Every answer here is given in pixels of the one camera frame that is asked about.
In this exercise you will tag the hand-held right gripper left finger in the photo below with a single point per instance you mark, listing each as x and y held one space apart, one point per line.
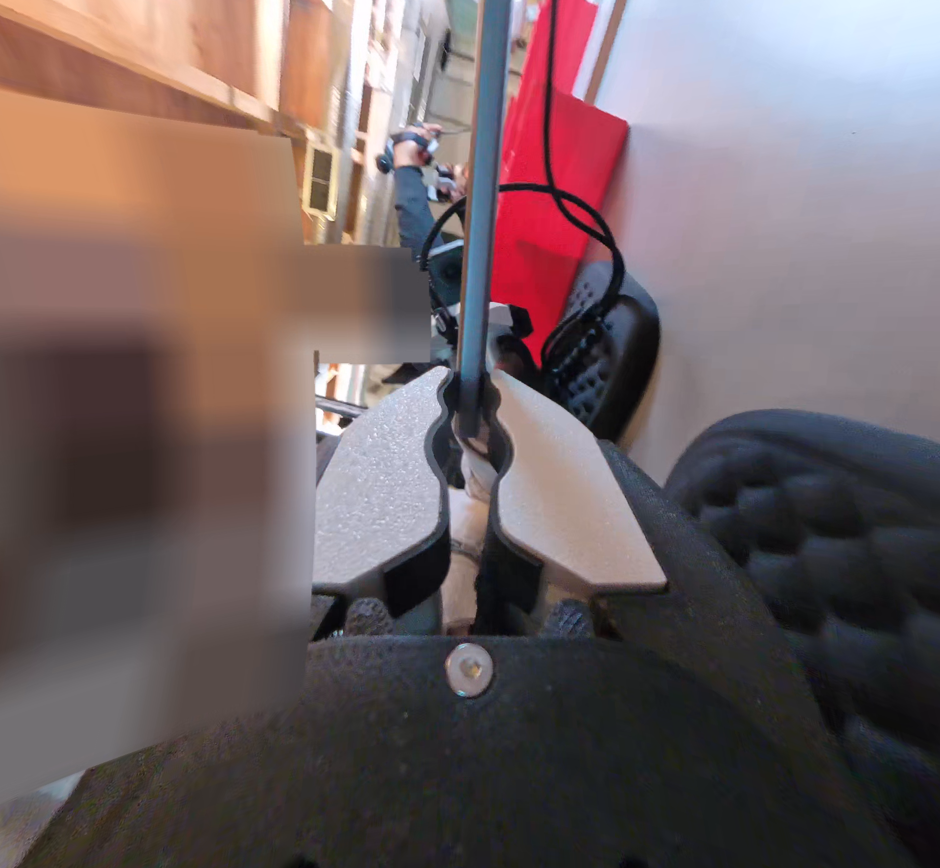
374 486

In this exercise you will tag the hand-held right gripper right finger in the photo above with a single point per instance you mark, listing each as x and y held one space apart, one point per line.
565 501

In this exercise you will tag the grey metal pole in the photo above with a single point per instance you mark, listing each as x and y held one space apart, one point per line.
485 185

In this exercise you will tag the red plastic bin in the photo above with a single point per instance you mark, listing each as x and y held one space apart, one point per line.
558 170

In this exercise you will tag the white ceiling vent unit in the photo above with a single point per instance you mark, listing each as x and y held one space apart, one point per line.
319 181

